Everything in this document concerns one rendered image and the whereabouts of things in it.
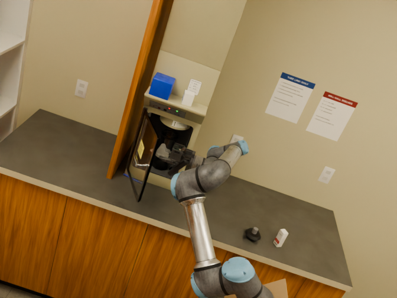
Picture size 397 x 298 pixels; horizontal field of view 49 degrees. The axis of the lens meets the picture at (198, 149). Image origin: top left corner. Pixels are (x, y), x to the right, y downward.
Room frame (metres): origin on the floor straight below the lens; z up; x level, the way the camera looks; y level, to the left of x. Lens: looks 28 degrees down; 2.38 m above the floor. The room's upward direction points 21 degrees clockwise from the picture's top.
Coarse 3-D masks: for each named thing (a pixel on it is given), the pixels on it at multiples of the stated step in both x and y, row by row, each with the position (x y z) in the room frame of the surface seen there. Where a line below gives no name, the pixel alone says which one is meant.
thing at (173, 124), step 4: (160, 116) 2.20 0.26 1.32; (164, 120) 2.15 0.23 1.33; (168, 120) 2.15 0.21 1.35; (172, 120) 2.14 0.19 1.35; (168, 124) 2.14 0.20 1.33; (172, 124) 2.13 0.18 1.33; (176, 124) 2.14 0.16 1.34; (180, 124) 2.15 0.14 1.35; (184, 124) 2.17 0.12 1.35; (176, 128) 2.13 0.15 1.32; (180, 128) 2.14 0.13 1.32; (184, 128) 2.16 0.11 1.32; (188, 128) 2.19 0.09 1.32
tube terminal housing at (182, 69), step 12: (168, 60) 2.11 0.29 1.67; (180, 60) 2.11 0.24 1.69; (156, 72) 2.11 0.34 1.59; (168, 72) 2.11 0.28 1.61; (180, 72) 2.11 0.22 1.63; (192, 72) 2.12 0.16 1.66; (204, 72) 2.12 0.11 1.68; (216, 72) 2.12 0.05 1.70; (180, 84) 2.11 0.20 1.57; (204, 84) 2.12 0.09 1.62; (180, 96) 2.12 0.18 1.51; (204, 96) 2.12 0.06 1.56; (180, 120) 2.12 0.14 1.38; (192, 132) 2.17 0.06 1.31; (192, 144) 2.12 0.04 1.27; (156, 180) 2.12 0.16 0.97; (168, 180) 2.12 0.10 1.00
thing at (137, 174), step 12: (144, 120) 2.04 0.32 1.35; (144, 132) 2.00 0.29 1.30; (156, 132) 1.88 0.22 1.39; (144, 144) 1.95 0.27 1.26; (156, 144) 1.83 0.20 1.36; (132, 156) 2.06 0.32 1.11; (144, 156) 1.91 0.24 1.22; (132, 168) 2.01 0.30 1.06; (144, 168) 1.87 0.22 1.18; (132, 180) 1.97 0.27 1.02; (144, 180) 1.83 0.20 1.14
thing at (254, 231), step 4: (252, 228) 2.00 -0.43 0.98; (256, 228) 1.97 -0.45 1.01; (248, 232) 1.95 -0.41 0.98; (252, 232) 1.96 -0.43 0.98; (256, 232) 1.96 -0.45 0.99; (248, 236) 1.93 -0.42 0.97; (252, 236) 1.93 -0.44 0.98; (256, 236) 1.95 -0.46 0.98; (260, 236) 1.96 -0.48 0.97; (252, 240) 1.93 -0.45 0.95; (256, 240) 1.93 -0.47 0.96
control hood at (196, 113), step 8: (144, 96) 2.01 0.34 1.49; (152, 96) 2.00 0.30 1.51; (176, 96) 2.10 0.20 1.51; (144, 104) 2.08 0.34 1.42; (168, 104) 2.00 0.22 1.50; (176, 104) 2.01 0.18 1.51; (192, 104) 2.08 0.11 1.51; (200, 104) 2.12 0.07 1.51; (192, 112) 2.01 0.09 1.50; (200, 112) 2.02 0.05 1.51; (192, 120) 2.08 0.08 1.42; (200, 120) 2.05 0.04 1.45
